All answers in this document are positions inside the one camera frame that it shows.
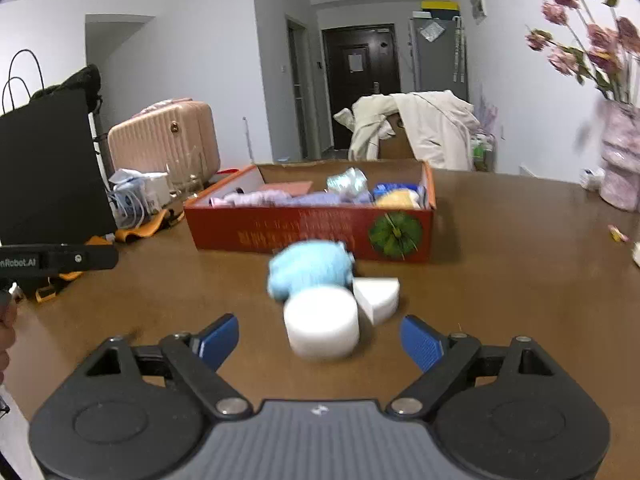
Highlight white jacket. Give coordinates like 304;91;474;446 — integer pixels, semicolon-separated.
333;90;482;171

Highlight light purple cloth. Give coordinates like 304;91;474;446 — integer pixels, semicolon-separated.
210;191;376;207

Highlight white wedge sponge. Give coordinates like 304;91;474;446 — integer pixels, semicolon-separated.
352;277;401;325

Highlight light blue plush toy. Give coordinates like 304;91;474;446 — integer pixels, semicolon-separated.
266;240;357;302

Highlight pink marbled vase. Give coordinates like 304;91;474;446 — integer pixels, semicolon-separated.
597;97;640;212

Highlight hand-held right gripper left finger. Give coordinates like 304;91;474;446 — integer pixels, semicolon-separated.
70;312;254;422

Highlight blue and white packet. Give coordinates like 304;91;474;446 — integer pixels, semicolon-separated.
372;182;427;201

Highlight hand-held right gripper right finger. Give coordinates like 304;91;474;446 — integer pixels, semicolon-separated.
384;314;572;421

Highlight side door frame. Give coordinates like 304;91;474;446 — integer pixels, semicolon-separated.
286;16;309;161

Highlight grey refrigerator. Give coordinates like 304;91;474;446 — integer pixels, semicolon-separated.
409;15;470;103

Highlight clear plastic bag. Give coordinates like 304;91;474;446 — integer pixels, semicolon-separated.
108;168;171;233

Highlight black paper shopping bag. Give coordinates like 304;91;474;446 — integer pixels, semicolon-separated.
0;49;119;247

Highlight dark entrance door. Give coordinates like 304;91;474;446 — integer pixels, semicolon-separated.
321;24;402;151

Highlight clear glass jar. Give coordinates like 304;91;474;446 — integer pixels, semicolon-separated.
167;157;207;196

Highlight pink suitcase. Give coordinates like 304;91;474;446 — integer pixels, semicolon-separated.
107;99;222;183

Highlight yellow and white plush toy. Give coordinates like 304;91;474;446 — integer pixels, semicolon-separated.
375;189;423;210

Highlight dark green garment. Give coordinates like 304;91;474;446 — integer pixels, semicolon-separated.
30;64;104;111

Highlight dried pink roses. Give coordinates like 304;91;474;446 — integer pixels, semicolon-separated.
525;0;640;106

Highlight person's left hand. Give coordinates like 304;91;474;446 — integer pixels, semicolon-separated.
0;304;19;386

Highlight white round sponge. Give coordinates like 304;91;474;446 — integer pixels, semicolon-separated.
283;287;361;361

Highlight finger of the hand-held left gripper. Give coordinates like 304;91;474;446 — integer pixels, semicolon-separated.
42;243;120;274

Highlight brown cardboard box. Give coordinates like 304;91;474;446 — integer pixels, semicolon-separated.
377;112;418;161

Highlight orange and red cardboard box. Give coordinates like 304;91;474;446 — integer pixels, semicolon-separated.
183;160;437;264

